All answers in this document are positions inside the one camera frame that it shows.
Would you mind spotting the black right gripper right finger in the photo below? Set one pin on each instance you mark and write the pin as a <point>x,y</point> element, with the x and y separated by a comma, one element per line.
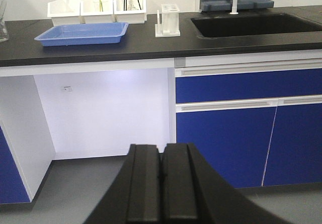
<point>193,192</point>

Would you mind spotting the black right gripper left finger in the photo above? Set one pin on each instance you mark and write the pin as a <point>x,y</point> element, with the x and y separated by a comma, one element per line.
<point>133,197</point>

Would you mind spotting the white test tube rack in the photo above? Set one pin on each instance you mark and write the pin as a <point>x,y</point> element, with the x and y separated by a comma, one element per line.
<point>167,21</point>

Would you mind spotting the blue left cabinet door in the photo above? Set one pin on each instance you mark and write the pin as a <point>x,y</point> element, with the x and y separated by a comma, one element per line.
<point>234,142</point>

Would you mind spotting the blue cabinet door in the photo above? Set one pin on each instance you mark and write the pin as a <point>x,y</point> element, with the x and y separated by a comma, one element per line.
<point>234,142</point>
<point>295,148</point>

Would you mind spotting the blue right cabinet door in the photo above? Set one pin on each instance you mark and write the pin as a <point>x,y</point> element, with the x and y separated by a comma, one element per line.
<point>295,148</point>

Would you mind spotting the blue far-left cabinet panel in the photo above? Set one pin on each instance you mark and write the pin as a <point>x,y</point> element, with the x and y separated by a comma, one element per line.
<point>12,187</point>

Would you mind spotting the blue drawer front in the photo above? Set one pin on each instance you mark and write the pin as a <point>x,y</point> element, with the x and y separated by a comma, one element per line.
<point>248,85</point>

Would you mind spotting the blue plastic tray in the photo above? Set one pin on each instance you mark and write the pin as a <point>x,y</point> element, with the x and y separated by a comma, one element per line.
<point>83,34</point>

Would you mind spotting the black lab sink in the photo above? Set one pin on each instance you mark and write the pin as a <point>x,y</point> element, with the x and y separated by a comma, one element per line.
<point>231,26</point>

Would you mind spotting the right white storage bin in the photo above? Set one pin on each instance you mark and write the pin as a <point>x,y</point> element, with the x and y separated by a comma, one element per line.
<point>130,11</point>

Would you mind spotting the white storage bin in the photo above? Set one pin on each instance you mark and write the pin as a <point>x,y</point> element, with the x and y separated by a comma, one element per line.
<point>91,16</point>
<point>64,12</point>
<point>130,11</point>

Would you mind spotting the middle white storage bin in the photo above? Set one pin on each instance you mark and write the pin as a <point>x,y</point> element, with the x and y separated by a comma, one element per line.
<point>91,16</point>

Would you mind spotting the left white storage bin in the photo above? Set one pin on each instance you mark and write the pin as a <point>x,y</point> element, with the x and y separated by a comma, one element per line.
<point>64,12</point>

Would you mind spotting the glass beaker in middle bin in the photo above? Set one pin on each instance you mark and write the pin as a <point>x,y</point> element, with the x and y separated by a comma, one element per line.
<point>96,5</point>

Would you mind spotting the clear glass beaker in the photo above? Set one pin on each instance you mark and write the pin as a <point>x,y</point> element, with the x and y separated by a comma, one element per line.
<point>3,30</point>

